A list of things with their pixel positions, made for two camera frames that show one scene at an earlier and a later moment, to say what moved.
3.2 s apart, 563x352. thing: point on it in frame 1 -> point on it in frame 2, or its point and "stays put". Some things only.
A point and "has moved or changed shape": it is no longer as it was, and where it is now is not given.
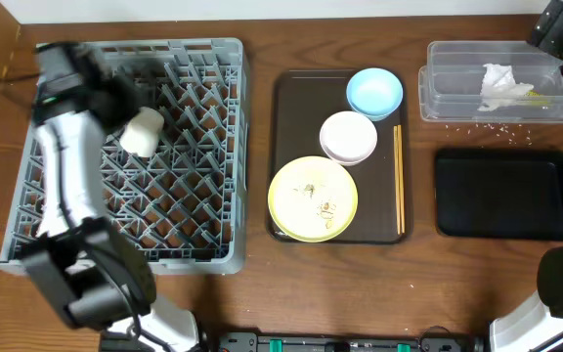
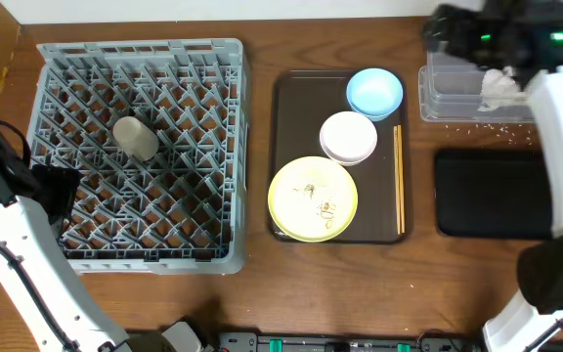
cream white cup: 142,133 has moved or changed shape
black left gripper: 116,104 -> 60,191
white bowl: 348,137 stays put
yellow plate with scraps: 313,198 stays put
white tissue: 498,86 stays put
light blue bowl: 374,92 stays put
